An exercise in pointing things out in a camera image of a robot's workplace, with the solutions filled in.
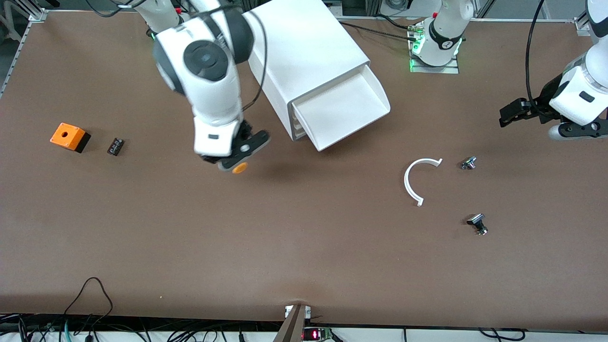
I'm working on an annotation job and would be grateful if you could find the white pull-out drawer tray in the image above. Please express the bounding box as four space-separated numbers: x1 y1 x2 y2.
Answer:
291 63 391 152

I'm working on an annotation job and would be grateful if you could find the orange box with black base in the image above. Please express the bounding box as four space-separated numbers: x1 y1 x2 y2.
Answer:
50 123 91 153

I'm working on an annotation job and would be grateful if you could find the device with red display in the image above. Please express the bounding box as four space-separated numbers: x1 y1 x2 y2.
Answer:
303 326 335 342

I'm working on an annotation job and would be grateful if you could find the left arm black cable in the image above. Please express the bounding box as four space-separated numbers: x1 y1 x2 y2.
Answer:
525 0 547 103

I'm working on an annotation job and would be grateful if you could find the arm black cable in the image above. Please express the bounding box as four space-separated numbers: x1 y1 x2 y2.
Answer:
240 7 267 112
525 0 547 103

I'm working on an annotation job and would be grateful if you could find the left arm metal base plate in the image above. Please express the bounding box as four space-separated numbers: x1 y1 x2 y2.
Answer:
408 21 460 75

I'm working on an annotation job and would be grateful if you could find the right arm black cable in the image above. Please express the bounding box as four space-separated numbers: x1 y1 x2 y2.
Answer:
240 7 267 112

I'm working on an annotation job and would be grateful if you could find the black rectangular push switch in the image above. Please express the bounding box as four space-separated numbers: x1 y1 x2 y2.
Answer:
466 213 489 236

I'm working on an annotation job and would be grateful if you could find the white semicircular plastic bracket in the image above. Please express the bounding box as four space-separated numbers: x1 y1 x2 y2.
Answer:
404 158 444 207

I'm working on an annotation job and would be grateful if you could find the short black table cable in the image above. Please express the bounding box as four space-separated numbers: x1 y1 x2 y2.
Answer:
375 14 418 30

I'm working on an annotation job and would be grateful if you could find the long black table cable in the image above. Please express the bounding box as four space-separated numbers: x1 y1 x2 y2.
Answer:
338 21 421 43

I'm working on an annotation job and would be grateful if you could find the brown camera mount bar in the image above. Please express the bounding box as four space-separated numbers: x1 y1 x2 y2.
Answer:
272 304 307 342

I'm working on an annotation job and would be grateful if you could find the black looped cable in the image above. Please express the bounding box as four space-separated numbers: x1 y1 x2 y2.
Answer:
63 277 114 328

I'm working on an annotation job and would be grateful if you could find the black curved cable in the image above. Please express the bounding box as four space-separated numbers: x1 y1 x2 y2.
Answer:
477 328 525 342

